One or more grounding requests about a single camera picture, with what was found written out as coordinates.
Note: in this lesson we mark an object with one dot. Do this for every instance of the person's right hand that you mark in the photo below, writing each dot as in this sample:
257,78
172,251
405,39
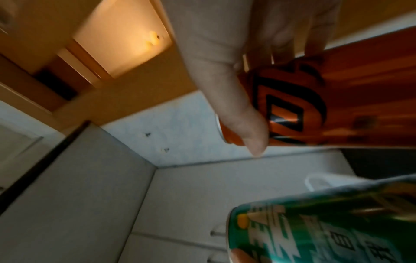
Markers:
211,33

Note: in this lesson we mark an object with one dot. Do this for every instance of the orange drink can black pattern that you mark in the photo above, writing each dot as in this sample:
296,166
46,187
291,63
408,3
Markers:
354,90

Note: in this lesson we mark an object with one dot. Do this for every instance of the white cabinet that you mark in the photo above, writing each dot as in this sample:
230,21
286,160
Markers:
78,200

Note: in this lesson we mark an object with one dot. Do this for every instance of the green drink can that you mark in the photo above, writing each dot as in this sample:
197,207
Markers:
325,226

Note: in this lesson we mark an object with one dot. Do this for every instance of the glowing wall lamp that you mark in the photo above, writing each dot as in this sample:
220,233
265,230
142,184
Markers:
153,39

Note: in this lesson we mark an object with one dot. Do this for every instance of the wooden door frame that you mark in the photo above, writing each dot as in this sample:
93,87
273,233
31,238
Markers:
97,66

